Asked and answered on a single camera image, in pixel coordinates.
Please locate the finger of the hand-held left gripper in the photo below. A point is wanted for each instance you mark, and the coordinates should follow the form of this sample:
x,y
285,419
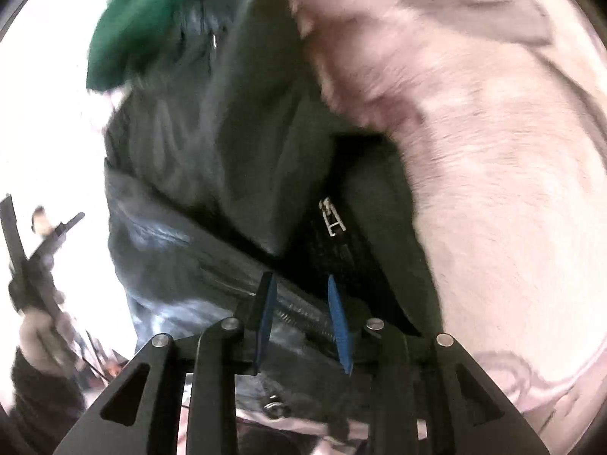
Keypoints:
x,y
13,237
57,237

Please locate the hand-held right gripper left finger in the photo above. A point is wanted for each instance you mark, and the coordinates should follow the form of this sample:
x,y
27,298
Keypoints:
x,y
265,313

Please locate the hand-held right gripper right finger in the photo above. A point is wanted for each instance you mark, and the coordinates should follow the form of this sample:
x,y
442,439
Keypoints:
x,y
339,322

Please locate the black jacket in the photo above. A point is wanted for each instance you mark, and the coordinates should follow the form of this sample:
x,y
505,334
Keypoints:
x,y
227,151

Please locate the person's left forearm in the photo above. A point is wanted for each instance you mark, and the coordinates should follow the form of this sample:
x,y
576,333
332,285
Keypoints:
x,y
42,407

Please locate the person's left hand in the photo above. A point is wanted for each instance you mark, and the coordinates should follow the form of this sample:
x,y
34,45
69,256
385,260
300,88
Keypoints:
x,y
40,336

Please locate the pink printed blanket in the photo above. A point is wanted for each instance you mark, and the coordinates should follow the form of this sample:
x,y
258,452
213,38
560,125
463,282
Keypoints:
x,y
498,199

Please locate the green garment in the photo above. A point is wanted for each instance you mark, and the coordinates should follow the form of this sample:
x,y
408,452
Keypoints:
x,y
137,23

